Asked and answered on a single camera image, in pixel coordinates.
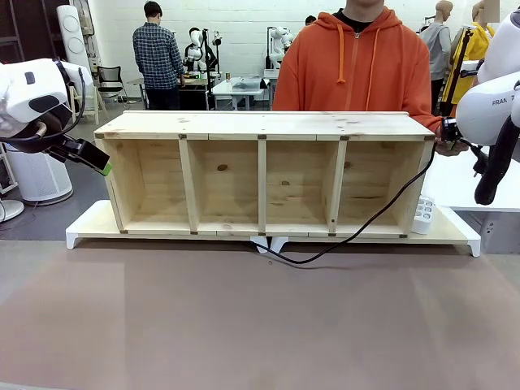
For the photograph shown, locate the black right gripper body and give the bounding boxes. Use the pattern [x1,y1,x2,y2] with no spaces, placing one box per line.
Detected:
[440,116,462,144]

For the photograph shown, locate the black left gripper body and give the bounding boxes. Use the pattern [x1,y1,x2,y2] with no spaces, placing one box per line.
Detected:
[46,136,86,163]

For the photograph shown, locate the black power cable with plug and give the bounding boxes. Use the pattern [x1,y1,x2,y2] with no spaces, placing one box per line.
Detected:
[266,137,488,265]

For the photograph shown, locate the person's left forearm orange sleeve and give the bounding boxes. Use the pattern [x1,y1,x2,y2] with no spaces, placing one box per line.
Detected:
[408,106,444,137]

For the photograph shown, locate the person's left hand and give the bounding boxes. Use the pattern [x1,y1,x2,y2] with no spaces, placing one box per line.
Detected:
[435,140,470,158]

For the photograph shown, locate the white cylindrical air purifier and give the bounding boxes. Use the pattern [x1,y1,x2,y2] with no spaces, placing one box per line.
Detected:
[4,142,75,206]

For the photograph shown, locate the light wooden stool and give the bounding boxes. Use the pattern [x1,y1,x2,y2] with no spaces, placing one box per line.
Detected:
[67,83,110,125]

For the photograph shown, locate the white side table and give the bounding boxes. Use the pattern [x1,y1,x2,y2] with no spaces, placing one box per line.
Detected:
[421,156,520,215]

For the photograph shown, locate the wooden riser with white legs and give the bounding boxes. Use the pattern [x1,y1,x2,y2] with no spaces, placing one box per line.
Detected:
[65,200,270,255]
[266,205,482,258]

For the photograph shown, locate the black office chair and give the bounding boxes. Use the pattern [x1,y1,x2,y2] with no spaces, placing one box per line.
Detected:
[96,65,128,103]

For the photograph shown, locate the white fan base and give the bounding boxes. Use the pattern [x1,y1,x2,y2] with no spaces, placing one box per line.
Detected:
[0,197,25,223]

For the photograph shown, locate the mannequin in grey clothes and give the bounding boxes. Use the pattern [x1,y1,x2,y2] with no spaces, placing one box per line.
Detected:
[419,0,453,115]

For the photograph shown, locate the white power strip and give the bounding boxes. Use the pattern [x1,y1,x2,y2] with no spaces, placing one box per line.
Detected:
[410,195,437,236]

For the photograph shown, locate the mannequin in yellow clothes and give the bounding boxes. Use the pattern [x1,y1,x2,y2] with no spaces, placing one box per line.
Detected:
[440,0,501,117]

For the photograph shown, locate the white tower air conditioner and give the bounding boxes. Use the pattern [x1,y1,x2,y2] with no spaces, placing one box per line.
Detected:
[55,4,93,70]

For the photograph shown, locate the person in orange hoodie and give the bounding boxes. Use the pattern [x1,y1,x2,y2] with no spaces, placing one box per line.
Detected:
[271,0,448,137]

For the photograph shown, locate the man in plaid shirt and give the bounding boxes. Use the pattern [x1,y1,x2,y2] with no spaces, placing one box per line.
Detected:
[132,1,187,111]

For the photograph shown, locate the black tripod stand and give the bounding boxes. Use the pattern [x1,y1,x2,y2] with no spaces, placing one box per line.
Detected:
[201,28,223,111]

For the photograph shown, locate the white background humanoid robot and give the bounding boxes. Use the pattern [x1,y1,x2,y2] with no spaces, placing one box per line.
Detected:
[183,27,206,74]

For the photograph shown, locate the white background table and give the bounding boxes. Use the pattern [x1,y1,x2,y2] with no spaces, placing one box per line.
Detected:
[210,76,270,111]

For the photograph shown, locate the light wooden shelf unit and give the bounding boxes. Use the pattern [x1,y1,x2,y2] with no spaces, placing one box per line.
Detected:
[93,110,436,239]

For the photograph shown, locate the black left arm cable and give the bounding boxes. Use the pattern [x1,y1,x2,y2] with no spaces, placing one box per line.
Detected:
[0,59,89,144]

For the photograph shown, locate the black right arm cable sleeve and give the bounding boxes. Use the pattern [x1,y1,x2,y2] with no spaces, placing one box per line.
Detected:
[474,115,520,206]

